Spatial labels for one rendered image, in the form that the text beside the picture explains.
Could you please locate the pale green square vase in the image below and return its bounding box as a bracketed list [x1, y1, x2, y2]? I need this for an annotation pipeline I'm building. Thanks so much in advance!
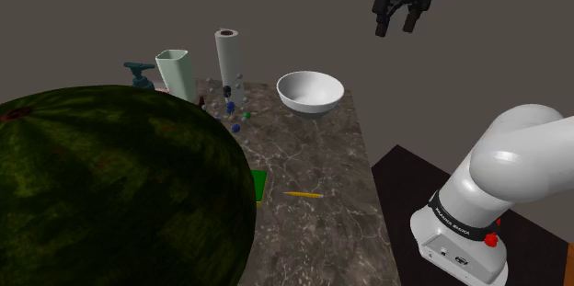
[155, 49, 199, 103]

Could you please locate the teal soap dispenser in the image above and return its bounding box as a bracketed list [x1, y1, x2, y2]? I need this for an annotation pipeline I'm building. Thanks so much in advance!
[123, 62, 157, 91]

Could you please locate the yellow pencil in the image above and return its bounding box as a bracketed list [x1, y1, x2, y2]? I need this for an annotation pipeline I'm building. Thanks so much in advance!
[281, 190, 325, 200]

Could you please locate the white bowl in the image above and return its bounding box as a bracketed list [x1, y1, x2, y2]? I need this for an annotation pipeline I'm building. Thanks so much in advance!
[276, 70, 346, 120]

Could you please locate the dark green watermelon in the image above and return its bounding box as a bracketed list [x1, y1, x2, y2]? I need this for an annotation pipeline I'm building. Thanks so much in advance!
[0, 85, 258, 286]

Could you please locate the dark robot stand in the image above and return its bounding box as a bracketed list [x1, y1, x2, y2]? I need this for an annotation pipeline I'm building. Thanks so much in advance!
[371, 143, 570, 286]

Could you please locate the green sponge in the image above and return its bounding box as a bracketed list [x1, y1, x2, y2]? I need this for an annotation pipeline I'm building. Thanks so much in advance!
[249, 169, 269, 208]

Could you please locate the molecule model with coloured balls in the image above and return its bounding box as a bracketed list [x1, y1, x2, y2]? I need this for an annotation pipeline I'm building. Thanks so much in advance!
[201, 73, 253, 146]

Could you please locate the white paper towel roll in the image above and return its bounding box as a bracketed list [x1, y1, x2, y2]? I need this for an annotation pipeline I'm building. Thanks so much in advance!
[213, 28, 246, 105]

